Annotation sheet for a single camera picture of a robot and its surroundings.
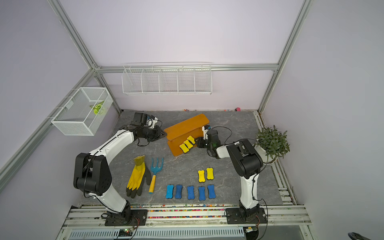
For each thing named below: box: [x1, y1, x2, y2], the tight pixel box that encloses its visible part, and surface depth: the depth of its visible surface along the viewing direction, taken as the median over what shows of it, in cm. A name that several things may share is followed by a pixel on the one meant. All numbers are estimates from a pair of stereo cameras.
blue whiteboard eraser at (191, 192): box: [187, 186, 195, 200], surface depth 82 cm
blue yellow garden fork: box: [148, 157, 164, 194], surface depth 91 cm
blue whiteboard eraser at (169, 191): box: [166, 184, 174, 199], surface depth 82 cm
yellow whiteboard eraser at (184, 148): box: [179, 143, 190, 153], surface depth 98 cm
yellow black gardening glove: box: [126, 155, 152, 199], surface depth 86 cm
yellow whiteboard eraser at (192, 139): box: [187, 135, 196, 144], surface depth 102 cm
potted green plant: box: [254, 125, 291, 165], surface depth 80 cm
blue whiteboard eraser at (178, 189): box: [175, 184, 183, 199], surface depth 83 cm
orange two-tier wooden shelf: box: [164, 113, 210, 157], surface depth 96 cm
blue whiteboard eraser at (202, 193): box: [198, 186, 206, 201], surface depth 82 cm
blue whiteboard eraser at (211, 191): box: [207, 184, 216, 199], surface depth 82 cm
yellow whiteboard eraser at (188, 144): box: [183, 139, 194, 149], surface depth 101 cm
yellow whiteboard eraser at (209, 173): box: [206, 167, 214, 180], surface depth 88 cm
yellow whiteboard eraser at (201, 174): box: [198, 170, 206, 183], surface depth 87 cm
